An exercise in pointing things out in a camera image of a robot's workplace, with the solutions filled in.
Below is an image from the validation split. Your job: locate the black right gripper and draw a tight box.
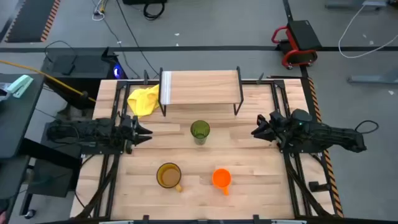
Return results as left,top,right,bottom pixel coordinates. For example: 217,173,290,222
251,109,295,149

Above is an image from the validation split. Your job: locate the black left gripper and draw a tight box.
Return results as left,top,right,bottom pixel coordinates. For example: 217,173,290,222
117,114,154,155

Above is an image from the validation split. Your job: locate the green glass cup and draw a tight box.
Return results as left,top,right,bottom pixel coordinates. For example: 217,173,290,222
190,119,211,146

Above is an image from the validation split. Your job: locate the small orange plastic cup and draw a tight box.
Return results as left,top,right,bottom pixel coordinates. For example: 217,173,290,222
211,167,233,197

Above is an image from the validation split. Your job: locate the yellow cloth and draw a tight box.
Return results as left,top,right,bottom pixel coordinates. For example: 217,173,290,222
127,83,161,119

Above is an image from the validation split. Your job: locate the orange black hazard tape strip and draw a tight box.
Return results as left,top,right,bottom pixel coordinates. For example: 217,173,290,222
307,77,345,218

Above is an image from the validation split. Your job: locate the black computer tower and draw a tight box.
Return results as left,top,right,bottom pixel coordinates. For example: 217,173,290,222
41,46,129,110

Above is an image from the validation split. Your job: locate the red and black roller seat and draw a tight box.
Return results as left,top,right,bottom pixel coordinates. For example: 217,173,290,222
271,19,323,70

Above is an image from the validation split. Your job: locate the black equipment box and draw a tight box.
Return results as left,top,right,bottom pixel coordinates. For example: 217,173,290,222
27,158,78,198

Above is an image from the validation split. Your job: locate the black side desk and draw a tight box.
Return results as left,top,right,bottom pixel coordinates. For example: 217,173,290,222
0,73,45,160

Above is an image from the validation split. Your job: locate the mint green stapler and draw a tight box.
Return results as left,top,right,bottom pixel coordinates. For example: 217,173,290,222
6,74,34,99

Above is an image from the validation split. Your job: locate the grey stand base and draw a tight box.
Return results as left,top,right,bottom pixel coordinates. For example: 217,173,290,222
325,0,388,9

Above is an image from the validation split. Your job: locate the black mat with orange stripes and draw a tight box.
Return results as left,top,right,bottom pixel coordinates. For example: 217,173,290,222
4,0,62,44

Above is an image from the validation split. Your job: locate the black metal table frame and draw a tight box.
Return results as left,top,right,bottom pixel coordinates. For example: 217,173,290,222
74,79,341,220

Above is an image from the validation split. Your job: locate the wooden shelf with black frame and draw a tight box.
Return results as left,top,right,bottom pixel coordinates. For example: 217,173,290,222
157,65,245,118

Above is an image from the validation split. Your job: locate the black clamp handle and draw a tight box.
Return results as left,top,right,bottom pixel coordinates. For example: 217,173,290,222
308,181,331,193

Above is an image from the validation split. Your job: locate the yellow hose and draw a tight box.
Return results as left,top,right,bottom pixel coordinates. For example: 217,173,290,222
0,59,97,103

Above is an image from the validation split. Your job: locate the long black floor cable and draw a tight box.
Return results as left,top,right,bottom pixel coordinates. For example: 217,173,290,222
115,0,160,77

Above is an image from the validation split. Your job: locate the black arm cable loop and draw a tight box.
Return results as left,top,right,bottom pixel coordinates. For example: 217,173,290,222
354,119,380,135

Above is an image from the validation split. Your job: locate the long white floor cable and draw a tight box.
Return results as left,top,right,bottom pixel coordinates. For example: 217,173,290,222
338,4,398,59

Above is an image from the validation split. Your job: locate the coiled black cable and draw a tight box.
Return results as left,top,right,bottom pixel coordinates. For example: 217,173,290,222
142,0,166,21

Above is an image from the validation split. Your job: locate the white cable bundle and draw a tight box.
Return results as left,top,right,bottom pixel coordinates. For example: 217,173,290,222
91,0,110,22

